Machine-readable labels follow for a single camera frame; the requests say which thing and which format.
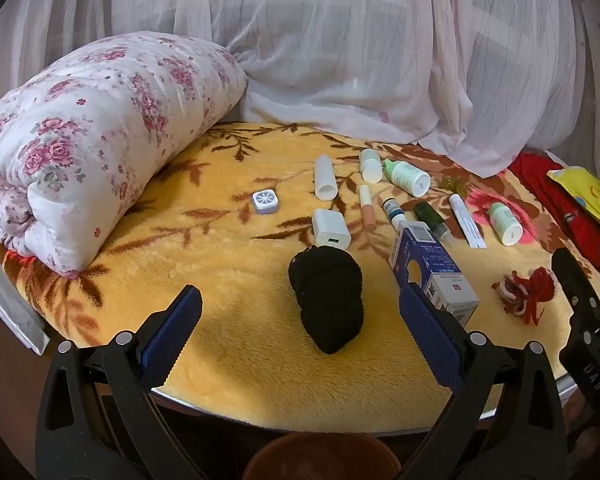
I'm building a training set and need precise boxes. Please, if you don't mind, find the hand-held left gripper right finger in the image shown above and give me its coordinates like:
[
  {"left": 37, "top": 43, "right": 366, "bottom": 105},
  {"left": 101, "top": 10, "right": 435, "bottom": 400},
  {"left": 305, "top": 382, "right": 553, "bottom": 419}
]
[{"left": 399, "top": 282, "right": 569, "bottom": 480}]

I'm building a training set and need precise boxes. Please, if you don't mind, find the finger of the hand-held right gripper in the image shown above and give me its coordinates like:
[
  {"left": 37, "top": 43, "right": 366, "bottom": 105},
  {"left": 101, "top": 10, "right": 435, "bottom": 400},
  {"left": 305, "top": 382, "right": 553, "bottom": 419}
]
[{"left": 551, "top": 247, "right": 600, "bottom": 321}]

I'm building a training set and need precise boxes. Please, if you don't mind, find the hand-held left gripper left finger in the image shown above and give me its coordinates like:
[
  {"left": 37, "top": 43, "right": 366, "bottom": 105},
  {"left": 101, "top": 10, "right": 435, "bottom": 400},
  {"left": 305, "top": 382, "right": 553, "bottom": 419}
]
[{"left": 35, "top": 284, "right": 204, "bottom": 480}]

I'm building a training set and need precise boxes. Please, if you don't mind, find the red and white yarn bundle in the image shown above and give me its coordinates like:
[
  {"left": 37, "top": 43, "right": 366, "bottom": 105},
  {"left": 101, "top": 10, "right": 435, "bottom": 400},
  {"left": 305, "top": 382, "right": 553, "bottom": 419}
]
[{"left": 491, "top": 266, "right": 561, "bottom": 330}]

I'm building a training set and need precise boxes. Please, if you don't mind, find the yellow floral plush blanket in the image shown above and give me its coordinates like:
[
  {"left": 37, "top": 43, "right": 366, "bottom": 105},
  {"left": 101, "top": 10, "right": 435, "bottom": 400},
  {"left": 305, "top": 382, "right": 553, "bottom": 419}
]
[{"left": 0, "top": 121, "right": 600, "bottom": 436}]

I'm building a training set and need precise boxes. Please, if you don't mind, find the blue and white carton box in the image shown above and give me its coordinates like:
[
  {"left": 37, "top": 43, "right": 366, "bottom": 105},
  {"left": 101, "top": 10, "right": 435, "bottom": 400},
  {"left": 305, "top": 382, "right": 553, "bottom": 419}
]
[{"left": 389, "top": 220, "right": 481, "bottom": 329}]

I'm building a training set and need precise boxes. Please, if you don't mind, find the red cloth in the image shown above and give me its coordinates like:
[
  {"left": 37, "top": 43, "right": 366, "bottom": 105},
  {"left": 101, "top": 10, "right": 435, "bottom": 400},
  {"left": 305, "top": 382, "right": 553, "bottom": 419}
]
[{"left": 507, "top": 152, "right": 600, "bottom": 281}]

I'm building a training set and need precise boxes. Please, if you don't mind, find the short green white bottle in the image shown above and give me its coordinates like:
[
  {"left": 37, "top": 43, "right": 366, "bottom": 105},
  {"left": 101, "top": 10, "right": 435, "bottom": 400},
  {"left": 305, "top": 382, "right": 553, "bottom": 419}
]
[{"left": 488, "top": 202, "right": 524, "bottom": 247}]

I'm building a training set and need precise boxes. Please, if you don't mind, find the black rolled sock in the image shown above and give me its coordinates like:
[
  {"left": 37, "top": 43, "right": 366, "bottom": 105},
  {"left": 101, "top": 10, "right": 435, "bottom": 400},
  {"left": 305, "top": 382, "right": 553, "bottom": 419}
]
[{"left": 287, "top": 245, "right": 365, "bottom": 355}]

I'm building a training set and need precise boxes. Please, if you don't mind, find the dark green glass bottle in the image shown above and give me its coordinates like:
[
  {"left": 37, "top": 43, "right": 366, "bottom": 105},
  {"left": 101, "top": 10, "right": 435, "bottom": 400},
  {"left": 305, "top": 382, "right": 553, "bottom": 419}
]
[{"left": 412, "top": 201, "right": 455, "bottom": 246}]

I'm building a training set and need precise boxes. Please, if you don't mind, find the white ointment tube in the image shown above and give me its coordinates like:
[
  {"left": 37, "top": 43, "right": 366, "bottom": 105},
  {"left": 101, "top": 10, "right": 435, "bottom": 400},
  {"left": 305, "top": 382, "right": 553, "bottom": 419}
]
[{"left": 448, "top": 194, "right": 488, "bottom": 250}]

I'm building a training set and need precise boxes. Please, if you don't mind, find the small blue dropper bottle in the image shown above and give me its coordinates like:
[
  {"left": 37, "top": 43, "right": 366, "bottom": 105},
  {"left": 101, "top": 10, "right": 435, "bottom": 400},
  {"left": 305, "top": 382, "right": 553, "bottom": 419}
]
[{"left": 382, "top": 197, "right": 407, "bottom": 229}]

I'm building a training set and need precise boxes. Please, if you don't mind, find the peach lip balm tube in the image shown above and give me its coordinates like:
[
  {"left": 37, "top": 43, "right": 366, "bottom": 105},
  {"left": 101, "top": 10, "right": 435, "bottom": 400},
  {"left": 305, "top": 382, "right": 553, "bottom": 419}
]
[{"left": 359, "top": 185, "right": 377, "bottom": 234}]

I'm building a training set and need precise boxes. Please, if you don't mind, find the white charger plug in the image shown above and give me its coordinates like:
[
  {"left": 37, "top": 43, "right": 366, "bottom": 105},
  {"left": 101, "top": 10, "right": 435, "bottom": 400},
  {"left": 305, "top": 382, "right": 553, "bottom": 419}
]
[{"left": 311, "top": 208, "right": 352, "bottom": 251}]

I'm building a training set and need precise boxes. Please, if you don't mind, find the small square white case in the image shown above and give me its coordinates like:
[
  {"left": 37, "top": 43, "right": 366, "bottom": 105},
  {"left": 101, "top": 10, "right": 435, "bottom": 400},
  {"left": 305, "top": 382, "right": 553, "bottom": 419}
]
[{"left": 252, "top": 189, "right": 282, "bottom": 216}]

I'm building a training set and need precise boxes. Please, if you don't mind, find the brown round basin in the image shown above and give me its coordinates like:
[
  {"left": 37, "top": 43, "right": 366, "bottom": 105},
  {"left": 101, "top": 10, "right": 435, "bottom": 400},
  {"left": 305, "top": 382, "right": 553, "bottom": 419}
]
[{"left": 242, "top": 432, "right": 404, "bottom": 480}]

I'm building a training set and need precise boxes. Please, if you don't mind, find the green and white dropper bottle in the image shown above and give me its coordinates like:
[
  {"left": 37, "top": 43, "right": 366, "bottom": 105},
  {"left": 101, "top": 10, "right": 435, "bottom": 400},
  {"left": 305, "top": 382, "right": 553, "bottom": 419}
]
[{"left": 383, "top": 158, "right": 432, "bottom": 197}]

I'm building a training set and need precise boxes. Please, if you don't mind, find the small white bottle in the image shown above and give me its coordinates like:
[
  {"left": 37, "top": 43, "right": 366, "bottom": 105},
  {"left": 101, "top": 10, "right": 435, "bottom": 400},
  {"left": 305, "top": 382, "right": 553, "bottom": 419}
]
[{"left": 358, "top": 148, "right": 384, "bottom": 184}]

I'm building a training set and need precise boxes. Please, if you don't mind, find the white plastic tube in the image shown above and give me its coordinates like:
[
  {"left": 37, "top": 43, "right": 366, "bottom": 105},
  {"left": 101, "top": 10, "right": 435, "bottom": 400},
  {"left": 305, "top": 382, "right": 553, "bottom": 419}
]
[{"left": 313, "top": 154, "right": 338, "bottom": 199}]

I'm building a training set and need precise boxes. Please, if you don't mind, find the floral folded quilt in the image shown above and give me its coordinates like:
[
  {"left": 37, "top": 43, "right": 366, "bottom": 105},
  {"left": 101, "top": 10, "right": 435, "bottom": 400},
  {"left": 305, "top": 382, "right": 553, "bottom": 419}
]
[{"left": 0, "top": 31, "right": 249, "bottom": 281}]

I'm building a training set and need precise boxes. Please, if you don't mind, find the white sheer curtain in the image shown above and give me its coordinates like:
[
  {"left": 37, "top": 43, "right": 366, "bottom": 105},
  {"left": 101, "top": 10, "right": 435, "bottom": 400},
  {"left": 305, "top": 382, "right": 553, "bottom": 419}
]
[{"left": 0, "top": 0, "right": 600, "bottom": 179}]

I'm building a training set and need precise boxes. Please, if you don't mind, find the white bed rail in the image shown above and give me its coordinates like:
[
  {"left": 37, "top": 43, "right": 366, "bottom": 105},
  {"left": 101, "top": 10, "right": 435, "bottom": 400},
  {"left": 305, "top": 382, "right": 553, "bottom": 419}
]
[{"left": 0, "top": 247, "right": 51, "bottom": 356}]

